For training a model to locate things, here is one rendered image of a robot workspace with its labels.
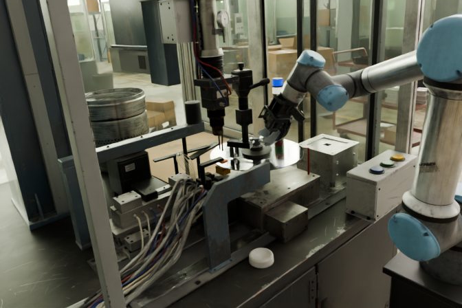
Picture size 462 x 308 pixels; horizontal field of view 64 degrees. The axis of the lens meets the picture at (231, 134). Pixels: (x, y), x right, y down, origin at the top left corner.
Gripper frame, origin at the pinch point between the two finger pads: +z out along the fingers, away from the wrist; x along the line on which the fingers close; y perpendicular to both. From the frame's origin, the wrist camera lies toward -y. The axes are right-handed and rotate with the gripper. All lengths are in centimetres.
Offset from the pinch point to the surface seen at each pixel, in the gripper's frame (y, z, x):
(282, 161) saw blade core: 1.6, -1.1, 10.0
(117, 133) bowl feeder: 30, 40, -52
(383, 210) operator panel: -24.7, -1.5, 36.5
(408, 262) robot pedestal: -9, -5, 54
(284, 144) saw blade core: -9.9, 2.4, -0.5
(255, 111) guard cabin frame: -39, 25, -46
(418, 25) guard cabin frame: -37, -51, 1
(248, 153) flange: 6.5, 4.7, 0.0
